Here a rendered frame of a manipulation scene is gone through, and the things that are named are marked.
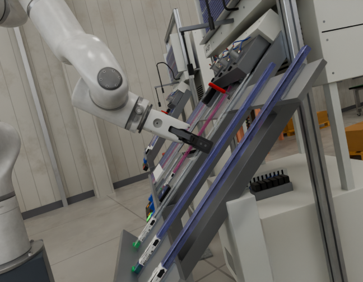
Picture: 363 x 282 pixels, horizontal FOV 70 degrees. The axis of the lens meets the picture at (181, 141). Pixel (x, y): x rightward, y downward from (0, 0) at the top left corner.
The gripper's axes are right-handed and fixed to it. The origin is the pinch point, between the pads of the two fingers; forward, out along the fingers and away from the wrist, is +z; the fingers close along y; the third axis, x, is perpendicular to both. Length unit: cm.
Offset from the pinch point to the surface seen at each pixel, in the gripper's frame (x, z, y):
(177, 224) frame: 23.7, 6.0, 11.6
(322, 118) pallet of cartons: -201, 374, 496
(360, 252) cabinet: 11, 72, 16
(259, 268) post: 18.8, 17.7, -14.0
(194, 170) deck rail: 7.6, 5.0, 16.0
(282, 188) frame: 1, 45, 31
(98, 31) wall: -133, -153, 446
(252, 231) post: 12.5, 13.1, -14.0
